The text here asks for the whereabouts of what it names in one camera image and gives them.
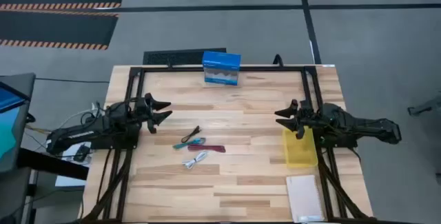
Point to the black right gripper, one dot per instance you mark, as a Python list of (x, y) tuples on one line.
[(306, 117)]

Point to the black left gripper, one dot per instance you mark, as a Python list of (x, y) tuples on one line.
[(144, 110)]

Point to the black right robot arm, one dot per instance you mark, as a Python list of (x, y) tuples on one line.
[(361, 125)]

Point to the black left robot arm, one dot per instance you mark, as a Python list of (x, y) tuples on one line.
[(77, 134)]

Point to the yellow translucent plastic bin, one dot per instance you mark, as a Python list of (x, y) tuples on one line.
[(299, 150)]

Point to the black ribbed floor mat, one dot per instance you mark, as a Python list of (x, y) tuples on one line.
[(172, 56)]

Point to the blue game controller box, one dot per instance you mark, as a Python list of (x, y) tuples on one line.
[(221, 67)]

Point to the white flat box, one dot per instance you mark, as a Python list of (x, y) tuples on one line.
[(305, 198)]

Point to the black power adapter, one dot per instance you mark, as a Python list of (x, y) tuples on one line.
[(81, 152)]

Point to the white paper sheet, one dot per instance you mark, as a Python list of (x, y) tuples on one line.
[(70, 182)]

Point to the black chair base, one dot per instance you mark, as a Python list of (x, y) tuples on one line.
[(425, 108)]

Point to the computer monitor with blue screen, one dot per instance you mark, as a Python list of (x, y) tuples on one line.
[(12, 120)]

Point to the black aluminium rig frame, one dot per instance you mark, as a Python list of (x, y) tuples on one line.
[(220, 69)]

